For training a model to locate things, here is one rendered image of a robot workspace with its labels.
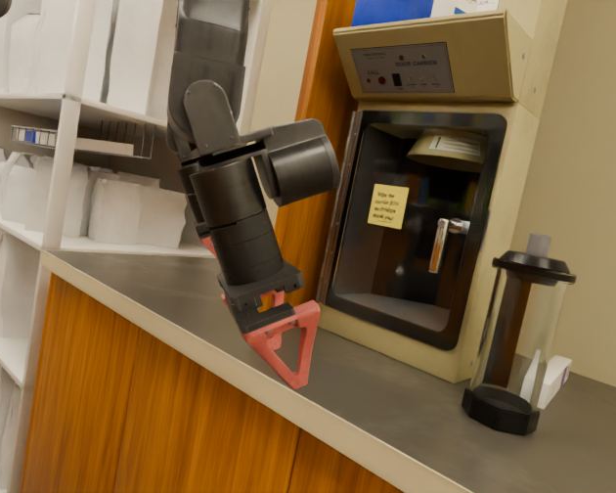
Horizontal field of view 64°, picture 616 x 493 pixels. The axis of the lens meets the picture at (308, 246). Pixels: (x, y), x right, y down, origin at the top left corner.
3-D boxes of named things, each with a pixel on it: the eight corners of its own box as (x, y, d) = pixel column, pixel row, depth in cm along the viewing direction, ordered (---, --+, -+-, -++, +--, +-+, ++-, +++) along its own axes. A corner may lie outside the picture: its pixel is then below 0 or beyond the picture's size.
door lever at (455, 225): (452, 275, 82) (438, 271, 84) (464, 219, 81) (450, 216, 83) (437, 274, 78) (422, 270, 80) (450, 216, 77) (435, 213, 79)
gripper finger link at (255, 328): (317, 352, 49) (290, 266, 47) (343, 381, 42) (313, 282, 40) (253, 380, 47) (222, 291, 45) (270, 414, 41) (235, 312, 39)
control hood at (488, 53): (358, 101, 99) (368, 50, 98) (519, 102, 77) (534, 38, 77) (321, 83, 90) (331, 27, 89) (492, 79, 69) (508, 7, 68)
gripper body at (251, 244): (280, 269, 52) (259, 202, 50) (308, 291, 42) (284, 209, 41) (221, 291, 50) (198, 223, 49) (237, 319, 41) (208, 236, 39)
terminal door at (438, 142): (320, 302, 102) (358, 111, 98) (455, 354, 82) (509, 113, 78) (318, 303, 101) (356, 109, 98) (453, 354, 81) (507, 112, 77)
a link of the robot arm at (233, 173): (183, 164, 45) (187, 163, 40) (253, 143, 47) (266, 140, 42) (207, 234, 47) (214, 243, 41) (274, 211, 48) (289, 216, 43)
